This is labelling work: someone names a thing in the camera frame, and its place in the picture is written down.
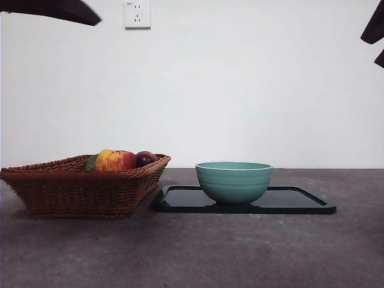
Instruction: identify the teal ribbed bowl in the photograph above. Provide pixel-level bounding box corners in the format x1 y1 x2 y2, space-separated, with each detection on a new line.
195 161 274 206

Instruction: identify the green fruit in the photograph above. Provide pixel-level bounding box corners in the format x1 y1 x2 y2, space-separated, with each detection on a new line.
83 154 99 170

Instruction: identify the red yellow apple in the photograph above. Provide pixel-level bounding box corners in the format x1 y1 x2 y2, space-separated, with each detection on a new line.
95 149 138 172

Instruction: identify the dark red plum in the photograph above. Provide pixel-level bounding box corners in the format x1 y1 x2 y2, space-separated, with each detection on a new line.
135 151 159 169

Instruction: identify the brown wicker basket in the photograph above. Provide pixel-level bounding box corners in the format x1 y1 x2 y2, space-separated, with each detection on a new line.
0 153 172 220

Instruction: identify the dark rectangular tray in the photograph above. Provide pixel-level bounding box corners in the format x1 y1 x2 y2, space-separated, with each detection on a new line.
154 185 337 214

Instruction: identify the white wall socket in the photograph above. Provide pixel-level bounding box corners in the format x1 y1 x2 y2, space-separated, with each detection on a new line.
125 1 152 31

